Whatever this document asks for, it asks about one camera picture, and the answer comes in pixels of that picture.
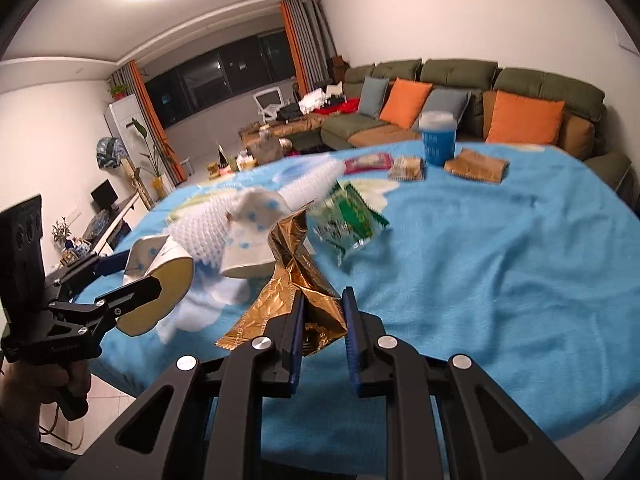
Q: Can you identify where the red cloth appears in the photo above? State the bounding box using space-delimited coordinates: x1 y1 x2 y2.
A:
315 100 360 116

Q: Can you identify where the white clothes pile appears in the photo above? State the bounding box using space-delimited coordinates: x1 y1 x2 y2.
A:
299 89 328 113

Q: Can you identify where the black monitor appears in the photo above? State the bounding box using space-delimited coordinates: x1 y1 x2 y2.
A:
90 180 120 211

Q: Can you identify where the crushed white dotted paper cup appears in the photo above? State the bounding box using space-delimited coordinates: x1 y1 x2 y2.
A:
220 186 296 281

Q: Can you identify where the green and brown sofa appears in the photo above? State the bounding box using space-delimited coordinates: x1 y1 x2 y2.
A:
240 58 633 201

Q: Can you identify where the brown paper bag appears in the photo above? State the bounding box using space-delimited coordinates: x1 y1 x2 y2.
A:
248 135 283 165

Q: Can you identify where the red snack packet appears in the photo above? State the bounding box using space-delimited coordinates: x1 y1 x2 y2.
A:
342 152 393 176

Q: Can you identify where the white foam net sleeve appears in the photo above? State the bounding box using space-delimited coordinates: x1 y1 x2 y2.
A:
167 155 346 268

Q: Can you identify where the tall leafy plant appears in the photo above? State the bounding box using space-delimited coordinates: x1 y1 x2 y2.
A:
131 117 176 197

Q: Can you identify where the large grey cushion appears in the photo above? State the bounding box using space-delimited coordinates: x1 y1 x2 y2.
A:
425 88 472 131

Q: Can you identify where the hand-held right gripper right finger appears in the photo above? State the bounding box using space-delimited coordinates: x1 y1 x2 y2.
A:
341 286 583 480

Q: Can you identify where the clear biscuit packet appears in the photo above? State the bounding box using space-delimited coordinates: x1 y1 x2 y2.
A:
387 156 427 182

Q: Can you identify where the dark window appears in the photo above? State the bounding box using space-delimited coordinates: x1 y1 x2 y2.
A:
145 30 298 128

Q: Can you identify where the blue cup with lid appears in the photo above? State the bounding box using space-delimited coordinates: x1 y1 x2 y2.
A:
417 110 458 167

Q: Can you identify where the orange cushion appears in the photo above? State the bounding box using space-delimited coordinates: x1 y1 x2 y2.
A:
378 78 433 130
485 91 566 146

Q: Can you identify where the orange and grey curtain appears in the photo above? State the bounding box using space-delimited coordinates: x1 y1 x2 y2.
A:
110 60 186 186
279 0 337 96

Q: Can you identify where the small grey cushion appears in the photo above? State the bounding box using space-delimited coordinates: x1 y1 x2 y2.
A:
358 76 390 118

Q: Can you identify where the white standing air conditioner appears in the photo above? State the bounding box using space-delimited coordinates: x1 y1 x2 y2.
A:
104 94 151 201

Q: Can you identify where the person's left hand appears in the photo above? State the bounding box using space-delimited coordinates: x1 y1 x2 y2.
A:
0 359 92 412

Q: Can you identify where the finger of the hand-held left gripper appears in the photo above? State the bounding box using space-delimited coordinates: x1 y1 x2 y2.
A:
92 276 163 331
47 251 128 301

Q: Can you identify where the person's left forearm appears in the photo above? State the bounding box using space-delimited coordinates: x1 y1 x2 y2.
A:
0 405 76 463

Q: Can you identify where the blue patterned bag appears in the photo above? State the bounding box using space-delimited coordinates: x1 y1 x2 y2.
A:
96 136 125 168

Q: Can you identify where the white tv cabinet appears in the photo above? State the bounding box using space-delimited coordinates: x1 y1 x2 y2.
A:
85 192 146 256

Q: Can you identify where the blue floral blanket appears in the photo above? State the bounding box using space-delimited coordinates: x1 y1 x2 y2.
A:
75 140 640 466

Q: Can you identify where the white office chair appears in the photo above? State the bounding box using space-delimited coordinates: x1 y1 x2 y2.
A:
252 87 282 122

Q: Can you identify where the brown snack packet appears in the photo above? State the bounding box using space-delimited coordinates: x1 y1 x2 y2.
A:
444 147 510 184

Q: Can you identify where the gold foil wrapper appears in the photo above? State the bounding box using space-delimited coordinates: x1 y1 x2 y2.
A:
216 208 349 358

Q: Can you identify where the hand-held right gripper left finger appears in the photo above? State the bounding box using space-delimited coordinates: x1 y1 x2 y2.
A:
65 290 308 480

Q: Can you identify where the green snack packet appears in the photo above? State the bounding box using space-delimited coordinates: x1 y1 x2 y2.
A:
307 182 391 266

